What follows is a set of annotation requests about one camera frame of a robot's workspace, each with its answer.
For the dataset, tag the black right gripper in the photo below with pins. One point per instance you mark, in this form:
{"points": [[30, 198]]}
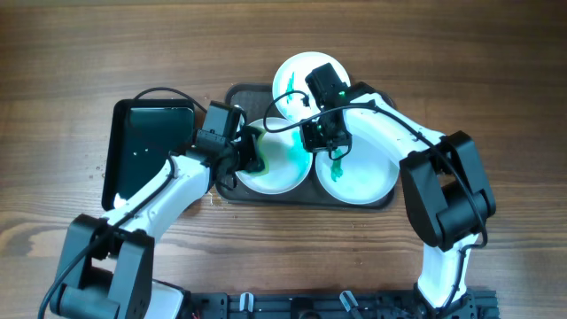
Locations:
{"points": [[325, 142]]}

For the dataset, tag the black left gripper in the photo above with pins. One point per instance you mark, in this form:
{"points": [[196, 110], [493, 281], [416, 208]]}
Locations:
{"points": [[244, 151]]}

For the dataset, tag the white plate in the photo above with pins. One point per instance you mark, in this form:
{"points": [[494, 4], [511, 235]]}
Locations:
{"points": [[287, 164], [364, 176], [291, 75]]}

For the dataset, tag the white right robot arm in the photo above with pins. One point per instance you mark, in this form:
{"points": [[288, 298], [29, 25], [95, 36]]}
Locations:
{"points": [[446, 190]]}

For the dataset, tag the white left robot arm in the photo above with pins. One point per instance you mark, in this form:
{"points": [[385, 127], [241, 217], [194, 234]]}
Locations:
{"points": [[105, 269]]}

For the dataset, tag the dark brown serving tray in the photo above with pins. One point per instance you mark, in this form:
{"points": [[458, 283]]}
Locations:
{"points": [[254, 98]]}

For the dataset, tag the black water basin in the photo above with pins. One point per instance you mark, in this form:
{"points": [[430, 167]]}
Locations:
{"points": [[143, 132]]}

